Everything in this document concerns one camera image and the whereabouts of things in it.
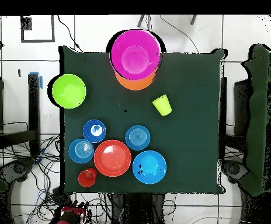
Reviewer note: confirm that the small light blue bowl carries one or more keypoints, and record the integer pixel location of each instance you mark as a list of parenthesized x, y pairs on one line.
[(137, 138), (81, 151)]

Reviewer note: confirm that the dark green tablecloth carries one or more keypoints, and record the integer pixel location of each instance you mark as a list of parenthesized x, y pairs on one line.
[(191, 116)]

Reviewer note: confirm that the black bench frame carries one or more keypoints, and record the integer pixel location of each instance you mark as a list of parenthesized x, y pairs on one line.
[(33, 105)]

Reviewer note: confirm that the light green bowl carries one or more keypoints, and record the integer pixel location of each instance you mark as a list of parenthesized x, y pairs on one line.
[(69, 91)]

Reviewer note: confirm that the dark grey chair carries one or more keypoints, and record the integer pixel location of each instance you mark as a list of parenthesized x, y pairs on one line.
[(233, 169)]

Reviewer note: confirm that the medium blue bowl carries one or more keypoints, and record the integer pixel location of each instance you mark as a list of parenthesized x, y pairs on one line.
[(149, 168)]

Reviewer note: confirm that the shallow red-orange bowl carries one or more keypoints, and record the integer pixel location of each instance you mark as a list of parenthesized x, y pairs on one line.
[(112, 158)]

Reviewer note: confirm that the red-orange cup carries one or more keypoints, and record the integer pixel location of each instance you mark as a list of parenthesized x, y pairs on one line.
[(87, 178)]

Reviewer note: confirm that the light green cup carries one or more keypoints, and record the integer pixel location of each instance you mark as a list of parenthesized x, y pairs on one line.
[(162, 105)]

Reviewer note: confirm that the black power strip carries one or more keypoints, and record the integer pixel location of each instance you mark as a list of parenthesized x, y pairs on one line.
[(60, 196)]

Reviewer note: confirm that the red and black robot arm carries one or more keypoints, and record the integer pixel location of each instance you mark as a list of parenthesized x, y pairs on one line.
[(63, 222)]

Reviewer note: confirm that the grey tripod legs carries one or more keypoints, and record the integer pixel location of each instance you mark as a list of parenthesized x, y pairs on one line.
[(141, 21)]

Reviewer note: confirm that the large light orange bowl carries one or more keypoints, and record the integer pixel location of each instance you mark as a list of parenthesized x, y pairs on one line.
[(135, 85)]

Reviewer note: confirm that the black chair base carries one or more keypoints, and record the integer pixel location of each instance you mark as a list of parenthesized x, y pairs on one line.
[(18, 168)]

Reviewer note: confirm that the large pink bowl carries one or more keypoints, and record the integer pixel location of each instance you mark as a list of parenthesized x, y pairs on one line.
[(135, 56)]

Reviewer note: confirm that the small dark blue bowl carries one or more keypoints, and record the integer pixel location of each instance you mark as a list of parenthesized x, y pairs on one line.
[(88, 135)]

